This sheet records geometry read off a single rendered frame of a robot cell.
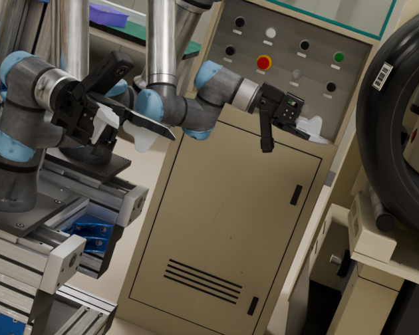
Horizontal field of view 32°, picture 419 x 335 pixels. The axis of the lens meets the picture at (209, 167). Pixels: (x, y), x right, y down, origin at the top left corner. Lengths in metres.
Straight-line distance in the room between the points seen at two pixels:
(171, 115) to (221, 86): 0.14
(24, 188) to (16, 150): 0.24
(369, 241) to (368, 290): 0.46
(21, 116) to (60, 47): 0.18
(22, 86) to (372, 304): 1.33
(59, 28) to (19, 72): 0.16
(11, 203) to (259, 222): 1.18
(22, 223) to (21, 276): 0.13
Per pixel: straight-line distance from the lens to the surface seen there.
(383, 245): 1.81
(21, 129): 1.37
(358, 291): 2.25
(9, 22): 1.45
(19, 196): 1.61
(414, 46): 1.70
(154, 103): 1.74
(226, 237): 2.59
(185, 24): 2.00
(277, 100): 1.80
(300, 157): 2.49
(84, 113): 1.23
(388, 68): 1.69
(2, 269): 1.64
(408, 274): 1.84
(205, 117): 1.82
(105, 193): 2.04
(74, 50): 1.46
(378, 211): 1.83
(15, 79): 1.36
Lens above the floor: 1.35
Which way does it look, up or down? 16 degrees down
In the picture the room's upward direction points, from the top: 19 degrees clockwise
